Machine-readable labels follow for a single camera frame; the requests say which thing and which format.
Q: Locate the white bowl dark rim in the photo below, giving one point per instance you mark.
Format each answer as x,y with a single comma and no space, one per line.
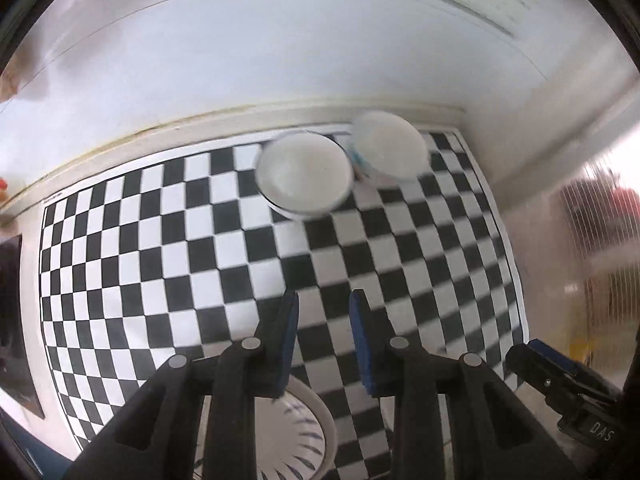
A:
295,213

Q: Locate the black glass cooktop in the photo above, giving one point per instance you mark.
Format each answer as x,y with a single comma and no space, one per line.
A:
15,335

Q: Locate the black white checkered cloth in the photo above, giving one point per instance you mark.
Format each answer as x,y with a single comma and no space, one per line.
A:
150,260

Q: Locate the blurred yellow object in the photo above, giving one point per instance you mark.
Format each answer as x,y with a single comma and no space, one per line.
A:
582,347

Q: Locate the frosted glass sliding door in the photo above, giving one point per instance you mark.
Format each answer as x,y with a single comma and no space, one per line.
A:
575,235

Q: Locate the small plain white bowl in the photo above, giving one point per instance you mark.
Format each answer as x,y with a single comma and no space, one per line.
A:
302,175

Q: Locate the white bowl blue pattern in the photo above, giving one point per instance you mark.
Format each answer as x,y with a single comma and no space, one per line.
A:
390,145

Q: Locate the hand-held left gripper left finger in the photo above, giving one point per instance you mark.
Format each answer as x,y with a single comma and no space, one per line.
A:
287,342

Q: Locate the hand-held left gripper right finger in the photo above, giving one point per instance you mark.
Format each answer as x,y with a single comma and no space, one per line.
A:
361,345

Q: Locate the white plate black striped rim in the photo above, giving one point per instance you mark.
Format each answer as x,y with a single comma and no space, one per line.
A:
295,432

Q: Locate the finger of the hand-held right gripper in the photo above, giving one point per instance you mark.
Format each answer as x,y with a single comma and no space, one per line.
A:
530,367
555,355

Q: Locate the white wall power outlet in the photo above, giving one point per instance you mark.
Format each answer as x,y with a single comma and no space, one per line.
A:
505,10

